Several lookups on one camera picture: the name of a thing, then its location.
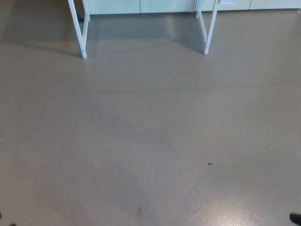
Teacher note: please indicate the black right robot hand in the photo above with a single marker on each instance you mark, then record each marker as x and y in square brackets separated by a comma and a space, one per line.
[296, 218]

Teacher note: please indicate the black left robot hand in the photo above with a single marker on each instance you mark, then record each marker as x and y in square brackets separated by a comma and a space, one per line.
[13, 225]

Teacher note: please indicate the small black floor object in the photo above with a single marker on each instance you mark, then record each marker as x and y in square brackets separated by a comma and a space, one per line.
[81, 20]

